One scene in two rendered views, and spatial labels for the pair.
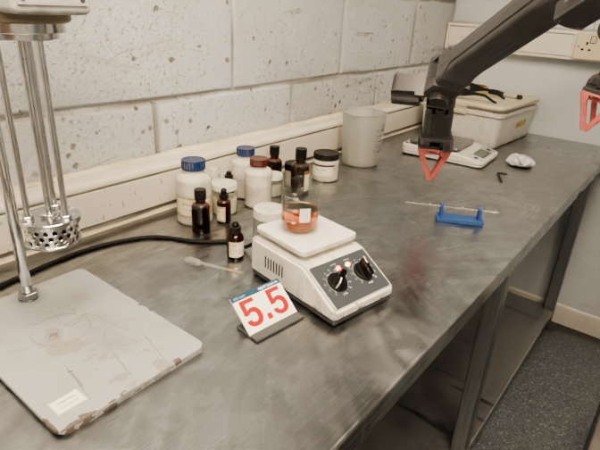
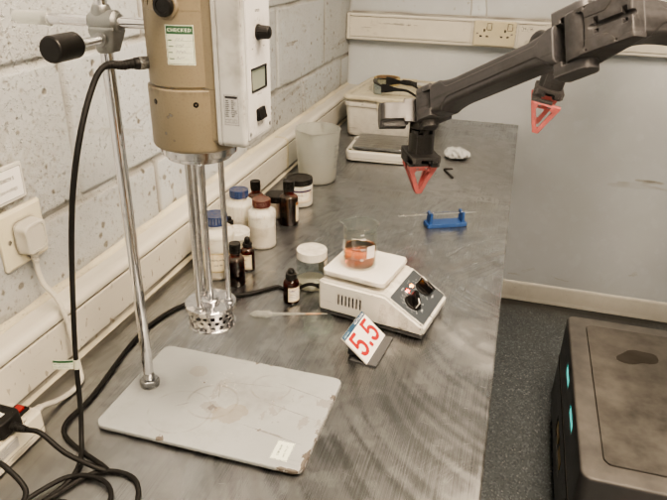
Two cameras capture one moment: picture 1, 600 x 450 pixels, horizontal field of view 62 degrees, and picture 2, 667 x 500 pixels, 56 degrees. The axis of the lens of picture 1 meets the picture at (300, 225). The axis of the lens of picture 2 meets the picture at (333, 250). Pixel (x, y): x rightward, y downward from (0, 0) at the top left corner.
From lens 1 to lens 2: 0.49 m
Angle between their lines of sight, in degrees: 20
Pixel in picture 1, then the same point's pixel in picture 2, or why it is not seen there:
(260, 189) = (268, 229)
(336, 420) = (474, 405)
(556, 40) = (456, 28)
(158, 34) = not seen: hidden behind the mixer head
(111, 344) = (268, 400)
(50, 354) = (226, 422)
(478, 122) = not seen: hidden behind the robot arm
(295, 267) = (375, 298)
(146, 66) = (148, 126)
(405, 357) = (486, 348)
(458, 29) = (358, 19)
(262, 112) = not seen: hidden behind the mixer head
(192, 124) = (182, 175)
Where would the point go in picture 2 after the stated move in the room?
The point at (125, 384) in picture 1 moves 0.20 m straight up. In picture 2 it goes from (313, 426) to (314, 299)
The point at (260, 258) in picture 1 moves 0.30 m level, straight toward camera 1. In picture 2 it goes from (331, 297) to (425, 396)
